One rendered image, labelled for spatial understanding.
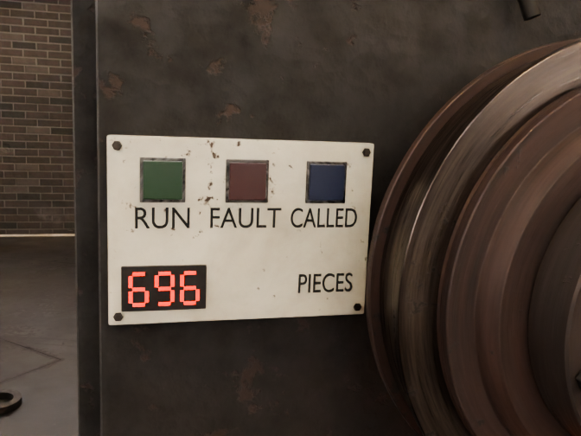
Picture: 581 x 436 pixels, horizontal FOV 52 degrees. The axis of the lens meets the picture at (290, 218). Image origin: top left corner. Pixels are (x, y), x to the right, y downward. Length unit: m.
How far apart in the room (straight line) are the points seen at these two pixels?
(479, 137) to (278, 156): 0.19
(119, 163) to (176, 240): 0.09
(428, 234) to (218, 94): 0.24
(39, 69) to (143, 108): 6.04
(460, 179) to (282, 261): 0.20
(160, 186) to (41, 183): 6.08
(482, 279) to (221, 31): 0.33
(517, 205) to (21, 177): 6.32
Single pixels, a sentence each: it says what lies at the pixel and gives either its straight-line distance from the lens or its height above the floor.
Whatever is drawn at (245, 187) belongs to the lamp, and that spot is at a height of 1.19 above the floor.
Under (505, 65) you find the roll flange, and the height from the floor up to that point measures 1.32.
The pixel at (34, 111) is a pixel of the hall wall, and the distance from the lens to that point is 6.61.
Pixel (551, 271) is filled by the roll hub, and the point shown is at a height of 1.15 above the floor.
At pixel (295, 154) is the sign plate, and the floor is 1.23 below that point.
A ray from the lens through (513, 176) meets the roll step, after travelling 0.51.
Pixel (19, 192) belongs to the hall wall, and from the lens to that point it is 6.69.
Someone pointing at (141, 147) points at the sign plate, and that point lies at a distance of 0.57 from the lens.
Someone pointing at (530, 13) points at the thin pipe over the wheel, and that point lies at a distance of 0.69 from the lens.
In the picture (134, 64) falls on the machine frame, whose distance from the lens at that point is 0.59.
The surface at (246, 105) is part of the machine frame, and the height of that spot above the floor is 1.27.
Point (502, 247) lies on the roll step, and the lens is 0.50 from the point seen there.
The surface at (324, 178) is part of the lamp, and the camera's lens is 0.59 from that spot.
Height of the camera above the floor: 1.26
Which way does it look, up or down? 9 degrees down
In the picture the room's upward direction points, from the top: 2 degrees clockwise
